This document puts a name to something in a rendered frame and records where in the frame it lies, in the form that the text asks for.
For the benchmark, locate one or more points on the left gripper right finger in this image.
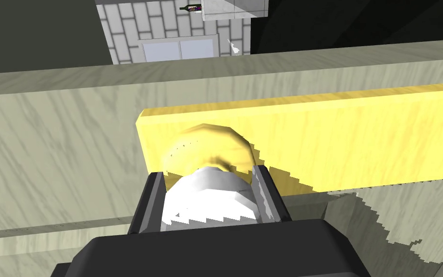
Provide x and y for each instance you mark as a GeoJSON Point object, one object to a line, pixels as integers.
{"type": "Point", "coordinates": [269, 200]}

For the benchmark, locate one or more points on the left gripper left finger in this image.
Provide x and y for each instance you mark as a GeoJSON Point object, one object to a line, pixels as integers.
{"type": "Point", "coordinates": [148, 207]}

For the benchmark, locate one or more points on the yellow and white round knob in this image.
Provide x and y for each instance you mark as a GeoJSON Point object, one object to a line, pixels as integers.
{"type": "Point", "coordinates": [210, 192]}

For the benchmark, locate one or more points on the yellow drawer front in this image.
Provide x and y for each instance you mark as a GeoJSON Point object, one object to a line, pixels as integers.
{"type": "Point", "coordinates": [352, 142]}

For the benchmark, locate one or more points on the white framed window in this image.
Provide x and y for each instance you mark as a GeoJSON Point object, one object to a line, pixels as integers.
{"type": "Point", "coordinates": [179, 49]}

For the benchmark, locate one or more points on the white wall cabinet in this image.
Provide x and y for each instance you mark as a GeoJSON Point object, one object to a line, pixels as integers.
{"type": "Point", "coordinates": [233, 8]}

